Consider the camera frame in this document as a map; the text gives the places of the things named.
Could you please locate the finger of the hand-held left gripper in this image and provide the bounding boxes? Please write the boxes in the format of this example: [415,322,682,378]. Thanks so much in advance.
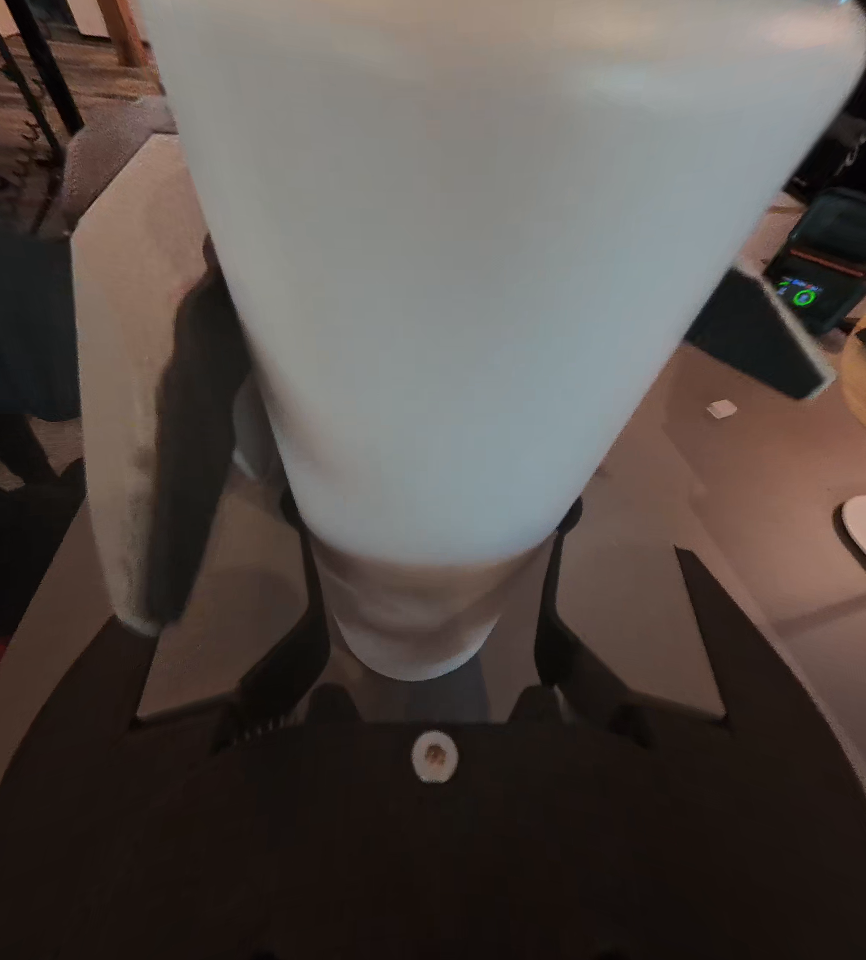
[684,266,837,402]
[70,133,257,637]

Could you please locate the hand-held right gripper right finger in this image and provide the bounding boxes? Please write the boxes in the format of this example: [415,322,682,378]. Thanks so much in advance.
[535,498,728,723]

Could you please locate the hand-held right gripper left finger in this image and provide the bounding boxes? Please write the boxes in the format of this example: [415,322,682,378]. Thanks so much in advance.
[135,468,331,725]

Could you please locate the white bottle with black cap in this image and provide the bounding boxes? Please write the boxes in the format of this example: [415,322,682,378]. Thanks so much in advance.
[136,0,866,682]

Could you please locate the person's dark clothing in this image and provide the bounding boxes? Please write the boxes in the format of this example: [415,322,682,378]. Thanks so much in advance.
[0,217,85,425]

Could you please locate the black power station with display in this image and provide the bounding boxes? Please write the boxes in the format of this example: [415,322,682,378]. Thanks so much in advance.
[761,186,866,336]

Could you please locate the black metal stand legs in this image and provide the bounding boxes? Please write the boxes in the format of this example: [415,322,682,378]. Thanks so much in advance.
[0,0,86,141]

